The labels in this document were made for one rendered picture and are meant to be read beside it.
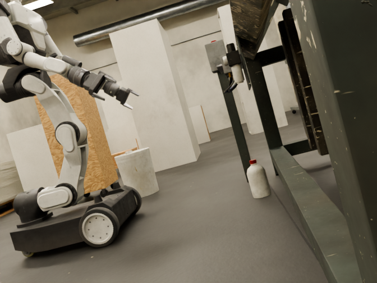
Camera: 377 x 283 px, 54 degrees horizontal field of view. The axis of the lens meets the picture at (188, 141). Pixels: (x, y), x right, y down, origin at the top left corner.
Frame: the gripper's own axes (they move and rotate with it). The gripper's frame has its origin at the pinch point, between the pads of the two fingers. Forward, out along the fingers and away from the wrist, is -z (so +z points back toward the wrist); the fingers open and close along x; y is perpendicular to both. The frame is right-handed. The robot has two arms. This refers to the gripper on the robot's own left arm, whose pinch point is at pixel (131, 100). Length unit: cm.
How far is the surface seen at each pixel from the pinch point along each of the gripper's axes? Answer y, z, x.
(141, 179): 23, -32, -71
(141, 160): 31, -26, -60
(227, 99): 8, -54, 30
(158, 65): 203, 9, -49
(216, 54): 16, -33, 49
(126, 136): 315, 12, -230
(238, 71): -46, -43, 65
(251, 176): -49, -78, 21
